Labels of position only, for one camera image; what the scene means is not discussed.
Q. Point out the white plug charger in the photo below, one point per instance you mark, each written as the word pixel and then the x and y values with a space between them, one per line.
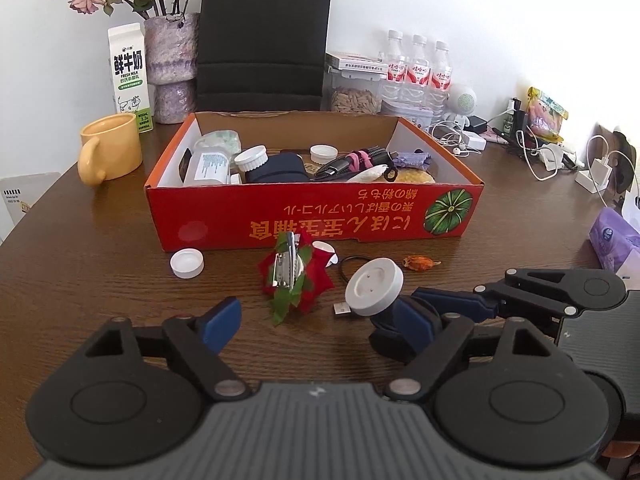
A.
pixel 600 170

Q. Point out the red fabric flower clip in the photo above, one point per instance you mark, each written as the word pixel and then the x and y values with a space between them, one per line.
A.
pixel 310 280

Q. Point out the white earphones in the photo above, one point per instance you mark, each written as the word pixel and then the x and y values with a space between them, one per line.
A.
pixel 457 150

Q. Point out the navy blue pouch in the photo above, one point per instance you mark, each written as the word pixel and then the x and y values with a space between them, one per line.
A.
pixel 280 167

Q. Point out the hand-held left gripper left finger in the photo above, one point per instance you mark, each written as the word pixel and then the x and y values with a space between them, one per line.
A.
pixel 220 325

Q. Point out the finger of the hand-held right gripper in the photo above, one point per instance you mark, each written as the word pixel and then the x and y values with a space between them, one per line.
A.
pixel 450 302
pixel 385 342

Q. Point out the flat white printed box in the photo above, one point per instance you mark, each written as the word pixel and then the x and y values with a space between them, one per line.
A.
pixel 355 62

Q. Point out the clear plastic bag bundle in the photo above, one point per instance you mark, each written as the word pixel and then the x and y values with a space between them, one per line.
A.
pixel 220 141

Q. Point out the yellow mug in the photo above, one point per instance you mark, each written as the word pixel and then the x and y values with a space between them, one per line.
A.
pixel 115 150

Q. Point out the clear cotton swab box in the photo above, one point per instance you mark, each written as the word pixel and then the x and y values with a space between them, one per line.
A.
pixel 207 167

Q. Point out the white cloth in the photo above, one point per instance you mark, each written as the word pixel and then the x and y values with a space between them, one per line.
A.
pixel 367 175

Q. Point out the clear seed container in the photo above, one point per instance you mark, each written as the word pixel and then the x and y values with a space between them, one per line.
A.
pixel 355 100

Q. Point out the purple mottled vase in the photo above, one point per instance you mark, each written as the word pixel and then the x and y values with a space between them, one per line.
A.
pixel 170 50

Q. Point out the yellow pink snack packet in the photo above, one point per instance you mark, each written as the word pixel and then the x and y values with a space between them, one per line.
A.
pixel 547 112

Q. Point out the floral tin box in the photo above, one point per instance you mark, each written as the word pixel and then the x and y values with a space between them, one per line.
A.
pixel 417 116

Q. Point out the white leaning board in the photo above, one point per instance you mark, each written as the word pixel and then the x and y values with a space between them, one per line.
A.
pixel 25 200

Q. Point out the white yellow plush toy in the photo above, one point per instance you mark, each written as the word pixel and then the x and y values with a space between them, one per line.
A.
pixel 415 176

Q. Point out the purple tissue pack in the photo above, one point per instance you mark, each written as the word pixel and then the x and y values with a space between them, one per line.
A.
pixel 615 240

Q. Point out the black paper bag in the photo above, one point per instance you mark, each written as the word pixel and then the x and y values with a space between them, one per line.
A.
pixel 265 35

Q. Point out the pink printed tube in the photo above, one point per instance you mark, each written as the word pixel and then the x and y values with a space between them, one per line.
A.
pixel 499 135

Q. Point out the small white cap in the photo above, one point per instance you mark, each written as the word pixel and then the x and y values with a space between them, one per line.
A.
pixel 322 247

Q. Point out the small green bottle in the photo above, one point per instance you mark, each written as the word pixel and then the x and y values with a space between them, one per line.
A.
pixel 508 120

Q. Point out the white charger block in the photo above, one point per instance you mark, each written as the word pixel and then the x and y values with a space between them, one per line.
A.
pixel 475 141

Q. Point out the orange dried petal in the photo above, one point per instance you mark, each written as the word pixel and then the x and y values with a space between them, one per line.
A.
pixel 419 262

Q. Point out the white green milk carton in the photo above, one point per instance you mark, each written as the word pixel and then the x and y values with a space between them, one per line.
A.
pixel 127 75

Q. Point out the brown board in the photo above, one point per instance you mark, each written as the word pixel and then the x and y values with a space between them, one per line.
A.
pixel 625 160

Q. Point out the red cardboard box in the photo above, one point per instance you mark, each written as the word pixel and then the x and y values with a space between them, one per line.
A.
pixel 225 220

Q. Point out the purple cloth bag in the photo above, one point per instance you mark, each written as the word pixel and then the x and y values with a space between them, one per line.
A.
pixel 412 160

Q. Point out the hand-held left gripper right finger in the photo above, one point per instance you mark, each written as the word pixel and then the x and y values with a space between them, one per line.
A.
pixel 415 325

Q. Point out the white smooth cap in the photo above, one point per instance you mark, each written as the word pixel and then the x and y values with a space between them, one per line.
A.
pixel 186 262
pixel 324 152

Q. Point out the black stand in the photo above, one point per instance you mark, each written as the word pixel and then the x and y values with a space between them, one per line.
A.
pixel 521 120

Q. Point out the white round puck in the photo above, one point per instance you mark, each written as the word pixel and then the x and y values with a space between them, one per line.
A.
pixel 372 285

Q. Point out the white robot speaker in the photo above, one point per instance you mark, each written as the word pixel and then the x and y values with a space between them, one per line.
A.
pixel 465 100

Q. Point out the black power adapter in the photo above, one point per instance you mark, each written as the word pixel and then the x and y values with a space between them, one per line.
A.
pixel 478 122

